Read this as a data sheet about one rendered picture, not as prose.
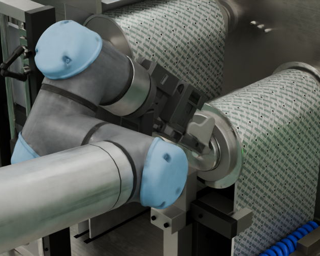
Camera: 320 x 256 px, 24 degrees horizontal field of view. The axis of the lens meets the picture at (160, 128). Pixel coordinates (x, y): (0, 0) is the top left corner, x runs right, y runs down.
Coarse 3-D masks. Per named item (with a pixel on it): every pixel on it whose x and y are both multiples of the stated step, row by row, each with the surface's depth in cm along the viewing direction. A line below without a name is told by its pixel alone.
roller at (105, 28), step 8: (216, 0) 142; (224, 16) 142; (88, 24) 133; (96, 24) 131; (104, 24) 129; (112, 24) 128; (96, 32) 132; (104, 32) 130; (112, 32) 128; (120, 32) 127; (112, 40) 129; (120, 40) 127; (120, 48) 128; (128, 48) 127
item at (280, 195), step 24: (312, 144) 131; (264, 168) 122; (288, 168) 127; (312, 168) 134; (240, 192) 119; (264, 192) 124; (288, 192) 130; (312, 192) 136; (264, 216) 127; (288, 216) 133; (312, 216) 140; (240, 240) 124; (264, 240) 130
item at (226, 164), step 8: (200, 112) 118; (200, 120) 117; (216, 120) 115; (216, 128) 115; (224, 128) 115; (216, 136) 115; (224, 136) 114; (224, 144) 115; (224, 152) 115; (232, 152) 115; (224, 160) 116; (232, 160) 115; (216, 168) 118; (224, 168) 116; (200, 176) 121; (208, 176) 120; (216, 176) 118; (224, 176) 117
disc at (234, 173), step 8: (208, 104) 116; (208, 112) 116; (216, 112) 115; (224, 120) 114; (232, 128) 114; (232, 136) 114; (176, 144) 125; (232, 144) 115; (240, 144) 114; (240, 152) 114; (240, 160) 115; (232, 168) 117; (240, 168) 115; (232, 176) 117; (208, 184) 122; (216, 184) 121; (224, 184) 119
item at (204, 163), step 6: (210, 138) 115; (210, 144) 116; (216, 144) 116; (186, 150) 120; (210, 150) 116; (216, 150) 115; (186, 156) 121; (192, 156) 120; (204, 156) 118; (210, 156) 116; (216, 156) 116; (192, 162) 120; (198, 162) 119; (204, 162) 118; (210, 162) 117; (216, 162) 116; (198, 168) 119; (204, 168) 118; (210, 168) 117
